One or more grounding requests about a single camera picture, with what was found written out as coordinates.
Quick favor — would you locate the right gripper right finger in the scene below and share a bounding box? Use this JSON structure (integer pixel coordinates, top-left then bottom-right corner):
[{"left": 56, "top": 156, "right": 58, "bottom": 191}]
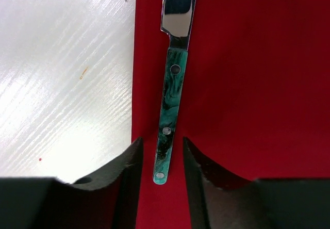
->
[{"left": 183, "top": 138, "right": 329, "bottom": 228}]

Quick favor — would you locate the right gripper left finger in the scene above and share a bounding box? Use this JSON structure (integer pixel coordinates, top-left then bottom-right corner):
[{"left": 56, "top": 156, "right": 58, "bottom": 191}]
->
[{"left": 1, "top": 138, "right": 143, "bottom": 228}]

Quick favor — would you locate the red cloth napkin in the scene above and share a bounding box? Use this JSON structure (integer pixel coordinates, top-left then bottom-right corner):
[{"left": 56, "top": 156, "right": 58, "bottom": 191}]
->
[{"left": 132, "top": 0, "right": 329, "bottom": 228}]

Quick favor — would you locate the green handled table knife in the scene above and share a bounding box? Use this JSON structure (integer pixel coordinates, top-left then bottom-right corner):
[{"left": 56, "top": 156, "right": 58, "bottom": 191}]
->
[{"left": 153, "top": 0, "right": 196, "bottom": 185}]

